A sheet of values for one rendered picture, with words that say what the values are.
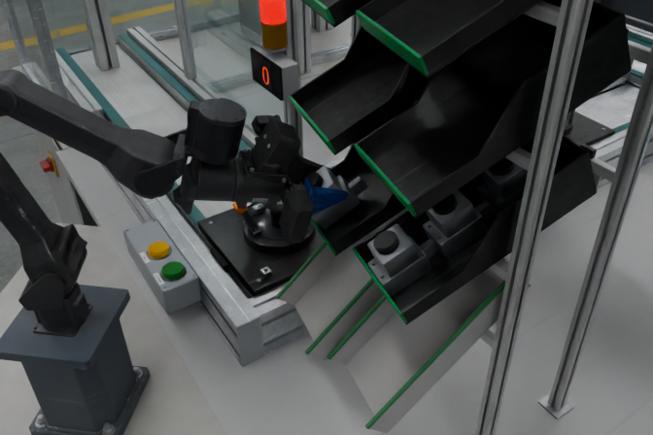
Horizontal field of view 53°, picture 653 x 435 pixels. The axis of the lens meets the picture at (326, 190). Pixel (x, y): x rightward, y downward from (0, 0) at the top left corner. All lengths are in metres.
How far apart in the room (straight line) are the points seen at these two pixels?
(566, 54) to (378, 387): 0.53
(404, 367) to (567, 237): 0.67
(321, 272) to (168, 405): 0.34
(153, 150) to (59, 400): 0.45
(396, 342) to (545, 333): 0.40
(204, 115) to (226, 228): 0.55
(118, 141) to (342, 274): 0.42
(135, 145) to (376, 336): 0.44
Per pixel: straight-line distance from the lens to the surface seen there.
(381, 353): 0.97
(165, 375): 1.20
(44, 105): 0.81
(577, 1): 0.63
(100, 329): 1.02
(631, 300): 1.40
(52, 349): 1.01
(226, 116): 0.77
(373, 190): 0.92
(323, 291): 1.05
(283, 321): 1.16
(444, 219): 0.78
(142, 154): 0.80
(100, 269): 1.43
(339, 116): 0.83
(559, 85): 0.66
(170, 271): 1.21
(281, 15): 1.27
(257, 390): 1.15
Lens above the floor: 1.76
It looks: 35 degrees down
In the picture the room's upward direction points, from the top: 1 degrees counter-clockwise
